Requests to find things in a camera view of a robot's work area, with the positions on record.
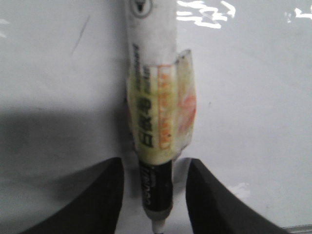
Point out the white whiteboard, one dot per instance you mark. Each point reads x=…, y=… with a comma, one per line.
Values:
x=63, y=65

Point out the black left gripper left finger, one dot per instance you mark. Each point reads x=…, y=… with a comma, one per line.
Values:
x=94, y=211

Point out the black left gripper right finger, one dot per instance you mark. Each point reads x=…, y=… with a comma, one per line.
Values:
x=213, y=209

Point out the taped whiteboard marker pen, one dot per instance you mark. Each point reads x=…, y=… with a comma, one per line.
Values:
x=161, y=101

